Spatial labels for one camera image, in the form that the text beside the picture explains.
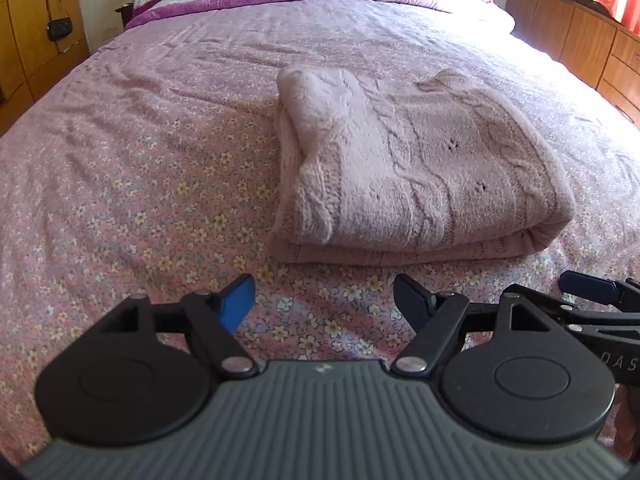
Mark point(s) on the wooden dresser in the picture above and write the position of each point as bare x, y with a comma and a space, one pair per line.
575, 35

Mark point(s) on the bed with pink floral sheet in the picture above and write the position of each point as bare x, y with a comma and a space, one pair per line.
125, 160

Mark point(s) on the person's right hand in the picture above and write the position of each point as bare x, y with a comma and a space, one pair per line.
627, 420

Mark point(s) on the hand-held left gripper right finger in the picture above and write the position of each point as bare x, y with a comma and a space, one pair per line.
407, 301

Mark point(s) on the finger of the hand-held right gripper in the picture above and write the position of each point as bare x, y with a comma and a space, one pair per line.
585, 314
590, 286

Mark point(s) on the dark wooden nightstand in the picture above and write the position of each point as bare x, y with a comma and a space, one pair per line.
124, 15

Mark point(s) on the small black pouch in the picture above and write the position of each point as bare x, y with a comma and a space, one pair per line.
58, 29

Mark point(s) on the pink knitted sweater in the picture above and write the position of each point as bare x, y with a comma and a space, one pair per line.
415, 170

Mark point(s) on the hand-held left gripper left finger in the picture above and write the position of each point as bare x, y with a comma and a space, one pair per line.
235, 305

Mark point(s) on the wooden wardrobe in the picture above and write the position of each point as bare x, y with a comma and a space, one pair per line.
25, 35

